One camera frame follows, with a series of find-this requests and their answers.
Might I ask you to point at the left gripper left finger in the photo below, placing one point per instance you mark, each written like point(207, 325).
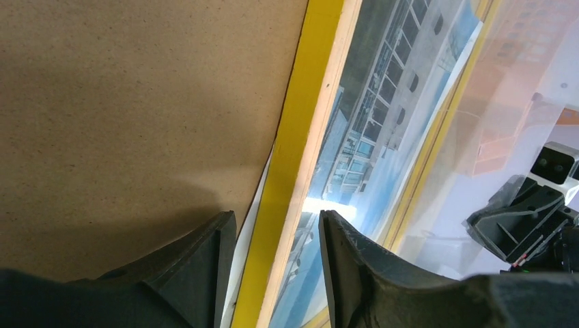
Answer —
point(183, 284)

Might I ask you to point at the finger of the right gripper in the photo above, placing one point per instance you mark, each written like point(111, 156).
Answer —
point(494, 227)

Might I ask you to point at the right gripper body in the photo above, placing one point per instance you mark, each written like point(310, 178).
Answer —
point(546, 244)

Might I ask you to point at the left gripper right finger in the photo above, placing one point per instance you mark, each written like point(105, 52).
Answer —
point(369, 286)

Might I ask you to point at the clear acrylic sheet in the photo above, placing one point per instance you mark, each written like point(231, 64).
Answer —
point(427, 223)

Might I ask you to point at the yellow wooden picture frame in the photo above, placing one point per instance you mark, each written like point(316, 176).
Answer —
point(265, 237)

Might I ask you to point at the brown backing board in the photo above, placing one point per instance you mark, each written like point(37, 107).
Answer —
point(127, 124)

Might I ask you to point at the peach desk organizer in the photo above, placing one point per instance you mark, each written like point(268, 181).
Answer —
point(505, 81)

